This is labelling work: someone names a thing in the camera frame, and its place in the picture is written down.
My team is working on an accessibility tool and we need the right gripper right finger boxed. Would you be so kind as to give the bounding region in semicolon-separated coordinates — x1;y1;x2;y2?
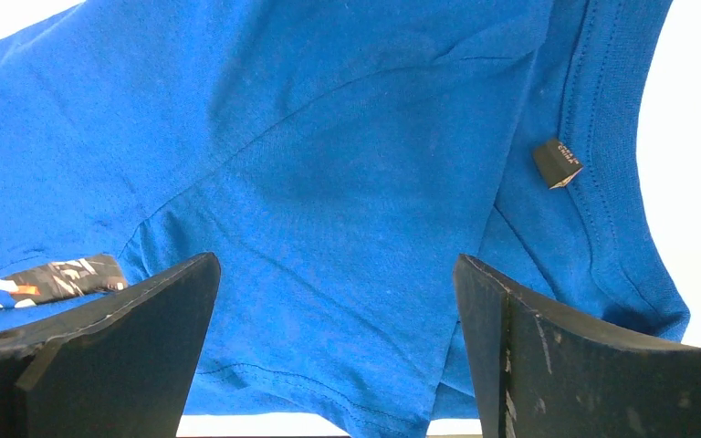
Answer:
453;255;701;437

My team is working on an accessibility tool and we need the blue graphic t-shirt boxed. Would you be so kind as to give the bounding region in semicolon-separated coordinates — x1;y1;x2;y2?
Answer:
0;1;690;437

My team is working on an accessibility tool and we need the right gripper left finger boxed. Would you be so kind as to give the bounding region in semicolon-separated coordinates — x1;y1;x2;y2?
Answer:
0;253;221;437

